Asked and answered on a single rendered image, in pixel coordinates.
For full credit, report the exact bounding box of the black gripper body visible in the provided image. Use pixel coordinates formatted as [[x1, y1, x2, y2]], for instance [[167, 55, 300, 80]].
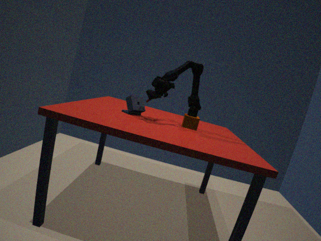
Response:
[[146, 88, 168, 99]]

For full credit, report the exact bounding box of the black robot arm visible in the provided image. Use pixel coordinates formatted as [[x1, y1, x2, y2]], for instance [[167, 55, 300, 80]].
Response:
[[151, 61, 204, 117]]

